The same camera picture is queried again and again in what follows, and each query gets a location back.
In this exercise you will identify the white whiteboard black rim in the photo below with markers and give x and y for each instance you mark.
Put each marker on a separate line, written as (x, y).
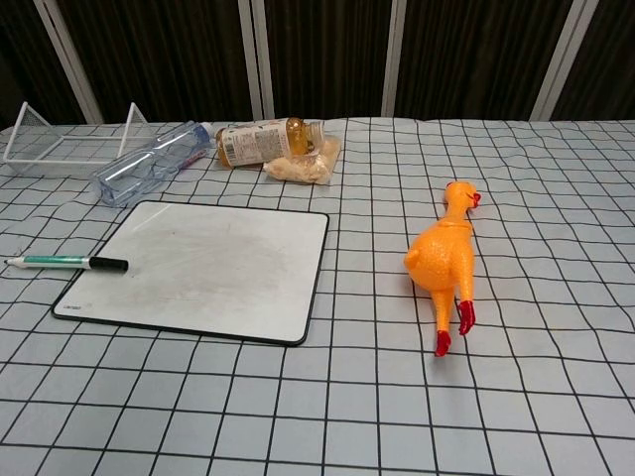
(198, 268)

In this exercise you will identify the white black checked tablecloth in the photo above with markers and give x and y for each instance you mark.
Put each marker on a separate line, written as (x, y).
(377, 396)

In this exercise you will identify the green white marker pen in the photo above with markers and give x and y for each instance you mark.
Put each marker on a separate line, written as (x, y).
(59, 261)

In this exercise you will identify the dark folding screen white frames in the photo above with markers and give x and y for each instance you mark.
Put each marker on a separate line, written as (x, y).
(322, 54)

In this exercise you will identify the amber tea bottle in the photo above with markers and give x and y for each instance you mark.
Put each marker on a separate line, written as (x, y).
(253, 144)

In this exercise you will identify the orange rubber chicken toy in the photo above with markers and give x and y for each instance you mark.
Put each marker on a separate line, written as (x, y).
(439, 253)

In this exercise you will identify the clear bag of beige snack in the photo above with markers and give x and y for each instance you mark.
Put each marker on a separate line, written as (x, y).
(307, 166)

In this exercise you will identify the clear plastic water bottle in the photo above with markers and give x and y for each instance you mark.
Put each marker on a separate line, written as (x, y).
(144, 166)

